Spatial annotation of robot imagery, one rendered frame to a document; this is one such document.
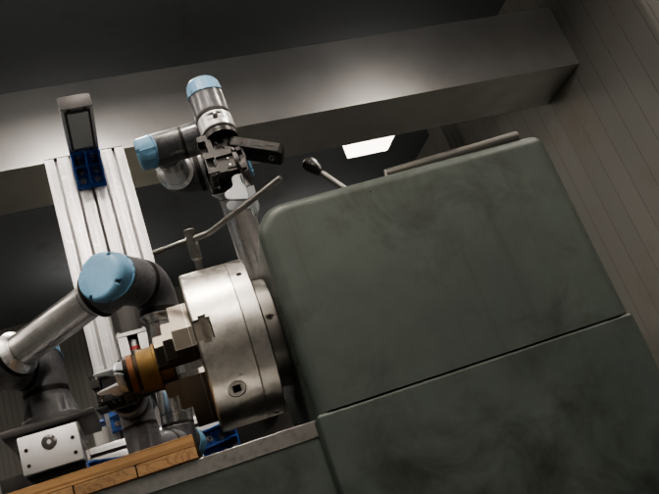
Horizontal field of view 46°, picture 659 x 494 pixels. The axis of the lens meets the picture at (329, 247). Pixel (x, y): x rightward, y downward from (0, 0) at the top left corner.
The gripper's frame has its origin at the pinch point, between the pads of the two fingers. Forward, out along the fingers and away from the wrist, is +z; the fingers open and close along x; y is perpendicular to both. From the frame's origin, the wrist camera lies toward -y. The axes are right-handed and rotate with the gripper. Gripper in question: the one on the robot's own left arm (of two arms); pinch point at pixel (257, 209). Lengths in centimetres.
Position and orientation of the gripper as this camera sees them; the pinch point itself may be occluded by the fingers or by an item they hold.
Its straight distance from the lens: 152.7
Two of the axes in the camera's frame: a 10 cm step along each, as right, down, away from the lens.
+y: -9.4, 2.7, -2.0
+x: 0.3, -5.3, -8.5
